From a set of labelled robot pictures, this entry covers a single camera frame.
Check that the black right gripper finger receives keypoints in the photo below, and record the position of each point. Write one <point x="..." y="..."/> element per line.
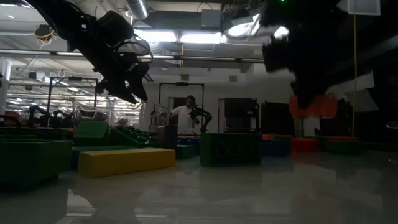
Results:
<point x="308" y="90"/>

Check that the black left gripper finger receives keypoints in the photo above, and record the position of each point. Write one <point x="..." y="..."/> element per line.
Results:
<point x="138" y="82"/>
<point x="118" y="90"/>

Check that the red block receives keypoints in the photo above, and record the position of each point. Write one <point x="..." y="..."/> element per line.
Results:
<point x="306" y="145"/>

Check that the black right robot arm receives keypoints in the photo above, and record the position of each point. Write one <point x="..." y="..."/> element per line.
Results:
<point x="298" y="12"/>

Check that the black background robot arm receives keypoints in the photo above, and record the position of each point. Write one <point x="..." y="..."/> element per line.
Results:
<point x="38" y="113"/>
<point x="203" y="116"/>

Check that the black cabinet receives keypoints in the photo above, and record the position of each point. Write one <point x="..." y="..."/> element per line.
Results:
<point x="276" y="119"/>
<point x="241" y="115"/>

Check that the fluorescent ceiling light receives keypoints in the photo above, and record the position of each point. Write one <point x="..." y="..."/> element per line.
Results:
<point x="202" y="38"/>
<point x="155" y="35"/>

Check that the person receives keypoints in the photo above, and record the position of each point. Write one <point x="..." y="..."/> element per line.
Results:
<point x="185" y="119"/>

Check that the small blue block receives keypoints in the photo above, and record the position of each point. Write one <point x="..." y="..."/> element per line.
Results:
<point x="272" y="147"/>

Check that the grey ceiling pipe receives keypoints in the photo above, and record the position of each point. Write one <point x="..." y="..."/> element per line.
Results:
<point x="202" y="58"/>

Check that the long yellow block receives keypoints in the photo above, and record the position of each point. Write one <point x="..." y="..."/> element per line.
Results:
<point x="124" y="163"/>

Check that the grey ceiling unit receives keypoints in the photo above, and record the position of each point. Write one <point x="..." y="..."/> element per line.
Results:
<point x="211" y="18"/>

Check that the white ceiling box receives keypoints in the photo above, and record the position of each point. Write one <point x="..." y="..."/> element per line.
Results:
<point x="363" y="6"/>

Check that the black metal frame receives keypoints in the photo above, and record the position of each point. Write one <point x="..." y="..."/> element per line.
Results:
<point x="74" y="78"/>
<point x="182" y="83"/>

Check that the silver ventilation duct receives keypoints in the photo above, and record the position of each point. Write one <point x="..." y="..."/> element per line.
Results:
<point x="138" y="7"/>

